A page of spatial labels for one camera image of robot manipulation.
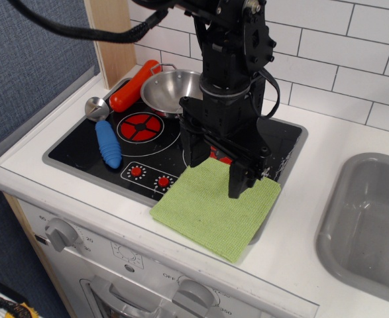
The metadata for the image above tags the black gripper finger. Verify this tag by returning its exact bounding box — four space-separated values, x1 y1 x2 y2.
228 159 256 199
180 127 211 168

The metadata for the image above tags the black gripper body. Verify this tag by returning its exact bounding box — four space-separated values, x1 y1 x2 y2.
180 88 270 180

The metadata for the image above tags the blue handled metal spoon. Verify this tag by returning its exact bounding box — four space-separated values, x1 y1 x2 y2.
84 97 122 169

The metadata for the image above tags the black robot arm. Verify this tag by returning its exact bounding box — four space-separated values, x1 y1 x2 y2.
179 1 278 199

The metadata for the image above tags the red right stove knob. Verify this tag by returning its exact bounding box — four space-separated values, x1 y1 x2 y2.
157 176 170 188

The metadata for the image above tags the red stove knob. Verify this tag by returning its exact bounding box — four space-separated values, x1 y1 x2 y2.
157 176 170 188
129 166 143 178

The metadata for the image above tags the red left stove knob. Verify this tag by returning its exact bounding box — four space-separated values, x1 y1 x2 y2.
129 166 143 178

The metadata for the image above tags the green cloth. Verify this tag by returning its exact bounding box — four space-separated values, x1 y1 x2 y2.
150 158 281 263

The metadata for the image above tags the silver metal pot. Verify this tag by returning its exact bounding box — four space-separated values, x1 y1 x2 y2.
140 64 203 119

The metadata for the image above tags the orange toy sausage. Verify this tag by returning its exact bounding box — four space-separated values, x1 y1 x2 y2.
109 60 161 113

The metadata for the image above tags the grey oven knob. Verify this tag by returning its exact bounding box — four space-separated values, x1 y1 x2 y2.
172 280 215 317

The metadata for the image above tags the grey sink basin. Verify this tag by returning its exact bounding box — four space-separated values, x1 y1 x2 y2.
316 153 389 301

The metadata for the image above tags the white toy oven front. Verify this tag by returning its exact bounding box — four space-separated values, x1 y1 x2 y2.
20 201 318 317

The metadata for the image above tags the grey timer knob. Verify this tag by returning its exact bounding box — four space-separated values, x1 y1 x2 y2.
45 218 78 252

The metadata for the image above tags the wooden post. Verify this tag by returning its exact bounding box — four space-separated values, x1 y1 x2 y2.
83 0 137 89

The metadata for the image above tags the black braided cable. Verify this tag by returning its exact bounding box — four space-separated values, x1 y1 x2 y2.
8 0 170 44

